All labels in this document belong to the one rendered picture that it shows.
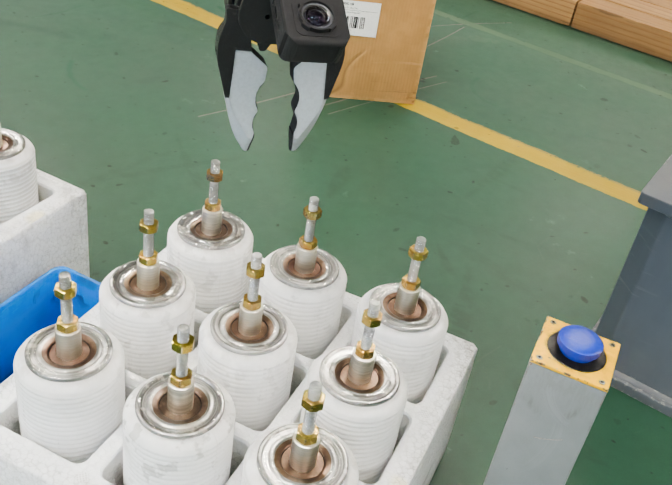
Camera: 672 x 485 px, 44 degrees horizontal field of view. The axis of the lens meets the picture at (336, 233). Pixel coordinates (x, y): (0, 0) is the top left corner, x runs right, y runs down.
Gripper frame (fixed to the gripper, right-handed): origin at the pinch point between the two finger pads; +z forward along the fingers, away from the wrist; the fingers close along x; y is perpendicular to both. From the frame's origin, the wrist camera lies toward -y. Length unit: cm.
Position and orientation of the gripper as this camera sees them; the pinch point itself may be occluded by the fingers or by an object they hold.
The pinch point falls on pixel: (271, 139)
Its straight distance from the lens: 68.0
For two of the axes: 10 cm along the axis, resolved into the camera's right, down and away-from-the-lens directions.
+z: -1.4, 8.1, 5.7
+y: -2.4, -5.8, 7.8
